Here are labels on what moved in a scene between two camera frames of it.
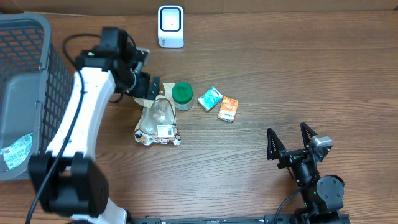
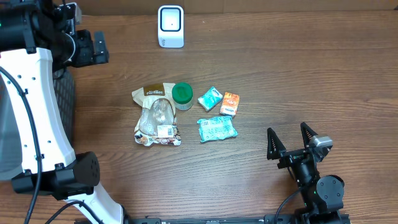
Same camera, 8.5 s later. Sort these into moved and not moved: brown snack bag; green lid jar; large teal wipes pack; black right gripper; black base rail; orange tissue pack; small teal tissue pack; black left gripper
Moved: large teal wipes pack; black left gripper; orange tissue pack
Not moved: small teal tissue pack; black right gripper; green lid jar; brown snack bag; black base rail
